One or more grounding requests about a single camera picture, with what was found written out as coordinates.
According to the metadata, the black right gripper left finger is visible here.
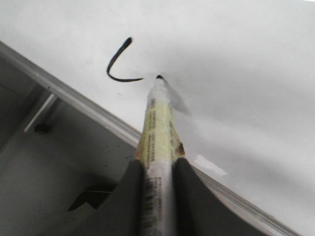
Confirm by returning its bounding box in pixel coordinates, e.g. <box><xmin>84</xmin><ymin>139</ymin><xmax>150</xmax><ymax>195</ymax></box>
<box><xmin>82</xmin><ymin>160</ymin><xmax>143</xmax><ymax>236</ymax></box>

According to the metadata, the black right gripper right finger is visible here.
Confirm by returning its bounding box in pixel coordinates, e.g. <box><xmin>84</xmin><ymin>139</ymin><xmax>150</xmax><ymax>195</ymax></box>
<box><xmin>173</xmin><ymin>158</ymin><xmax>265</xmax><ymax>236</ymax></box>

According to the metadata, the yellow white marker pen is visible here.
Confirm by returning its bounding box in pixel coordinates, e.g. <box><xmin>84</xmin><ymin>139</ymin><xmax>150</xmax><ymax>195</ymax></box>
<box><xmin>137</xmin><ymin>75</ymin><xmax>185</xmax><ymax>236</ymax></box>

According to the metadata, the white whiteboard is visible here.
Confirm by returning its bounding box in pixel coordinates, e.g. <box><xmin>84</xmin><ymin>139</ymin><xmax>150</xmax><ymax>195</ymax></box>
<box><xmin>0</xmin><ymin>0</ymin><xmax>315</xmax><ymax>236</ymax></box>

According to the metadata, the white perforated metal panel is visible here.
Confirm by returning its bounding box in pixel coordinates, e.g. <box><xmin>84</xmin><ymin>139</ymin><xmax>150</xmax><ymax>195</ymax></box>
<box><xmin>0</xmin><ymin>59</ymin><xmax>135</xmax><ymax>236</ymax></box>

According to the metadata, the silver metal bracket rod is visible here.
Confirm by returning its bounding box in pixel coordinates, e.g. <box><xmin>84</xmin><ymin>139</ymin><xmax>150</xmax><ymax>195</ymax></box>
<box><xmin>24</xmin><ymin>93</ymin><xmax>58</xmax><ymax>133</ymax></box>

